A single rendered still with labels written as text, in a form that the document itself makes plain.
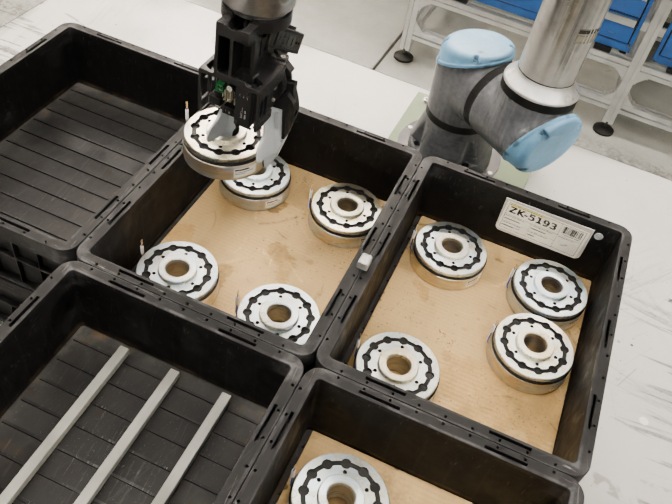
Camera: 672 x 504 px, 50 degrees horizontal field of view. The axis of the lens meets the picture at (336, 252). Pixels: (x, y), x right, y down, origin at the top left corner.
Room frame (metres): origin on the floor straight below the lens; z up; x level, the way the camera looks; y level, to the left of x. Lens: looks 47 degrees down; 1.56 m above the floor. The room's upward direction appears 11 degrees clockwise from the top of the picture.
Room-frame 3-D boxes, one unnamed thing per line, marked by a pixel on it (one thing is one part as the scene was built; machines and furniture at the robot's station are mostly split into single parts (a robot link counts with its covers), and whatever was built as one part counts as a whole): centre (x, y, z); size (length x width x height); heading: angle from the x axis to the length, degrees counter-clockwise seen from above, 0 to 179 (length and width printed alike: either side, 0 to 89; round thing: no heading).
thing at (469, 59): (1.05, -0.16, 0.92); 0.13 x 0.12 x 0.14; 40
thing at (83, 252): (0.67, 0.10, 0.92); 0.40 x 0.30 x 0.02; 165
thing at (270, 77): (0.65, 0.13, 1.14); 0.09 x 0.08 x 0.12; 165
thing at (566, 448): (0.59, -0.19, 0.87); 0.40 x 0.30 x 0.11; 165
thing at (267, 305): (0.54, 0.05, 0.86); 0.05 x 0.05 x 0.01
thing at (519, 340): (0.57, -0.27, 0.86); 0.05 x 0.05 x 0.01
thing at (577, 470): (0.59, -0.19, 0.92); 0.40 x 0.30 x 0.02; 165
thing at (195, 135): (0.68, 0.16, 1.01); 0.10 x 0.10 x 0.01
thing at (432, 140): (1.06, -0.16, 0.81); 0.15 x 0.15 x 0.10
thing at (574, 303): (0.68, -0.29, 0.86); 0.10 x 0.10 x 0.01
